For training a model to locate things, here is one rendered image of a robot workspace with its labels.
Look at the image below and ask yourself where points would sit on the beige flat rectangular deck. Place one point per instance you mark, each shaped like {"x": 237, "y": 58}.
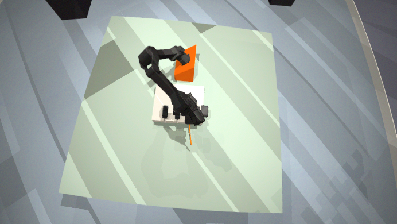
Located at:
{"x": 163, "y": 108}

